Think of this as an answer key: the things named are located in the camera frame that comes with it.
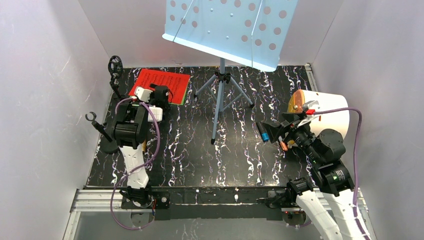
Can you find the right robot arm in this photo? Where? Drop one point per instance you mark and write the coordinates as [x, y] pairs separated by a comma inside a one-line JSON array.
[[338, 187]]

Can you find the green sheet music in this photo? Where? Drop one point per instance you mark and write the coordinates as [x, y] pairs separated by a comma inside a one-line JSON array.
[[177, 94]]

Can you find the black tripod mic stand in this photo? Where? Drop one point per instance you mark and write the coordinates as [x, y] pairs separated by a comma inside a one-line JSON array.
[[115, 69]]

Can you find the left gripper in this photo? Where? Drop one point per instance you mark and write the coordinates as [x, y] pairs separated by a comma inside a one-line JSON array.
[[159, 94]]

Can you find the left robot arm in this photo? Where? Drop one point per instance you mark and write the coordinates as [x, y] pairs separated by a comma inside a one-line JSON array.
[[133, 117]]

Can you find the grey tripod music stand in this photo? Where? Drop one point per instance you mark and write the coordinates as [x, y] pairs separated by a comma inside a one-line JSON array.
[[248, 32]]

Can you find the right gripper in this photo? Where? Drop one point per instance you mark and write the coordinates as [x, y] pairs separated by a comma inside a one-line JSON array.
[[285, 128]]

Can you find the black round-base mic stand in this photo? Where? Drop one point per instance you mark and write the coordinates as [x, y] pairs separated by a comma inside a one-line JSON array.
[[107, 144]]

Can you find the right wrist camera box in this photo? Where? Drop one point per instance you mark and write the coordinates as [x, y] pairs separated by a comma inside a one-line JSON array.
[[309, 107]]

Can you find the white marker orange cap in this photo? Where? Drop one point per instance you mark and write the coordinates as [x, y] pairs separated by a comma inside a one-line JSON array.
[[283, 146]]

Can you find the black marker blue cap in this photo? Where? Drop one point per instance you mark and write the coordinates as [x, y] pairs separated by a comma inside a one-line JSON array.
[[262, 131]]

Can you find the aluminium base frame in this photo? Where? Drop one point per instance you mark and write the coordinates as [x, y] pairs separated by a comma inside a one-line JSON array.
[[190, 203]]

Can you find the red sheet music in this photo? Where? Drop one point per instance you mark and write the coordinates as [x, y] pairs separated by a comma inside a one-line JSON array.
[[158, 77]]

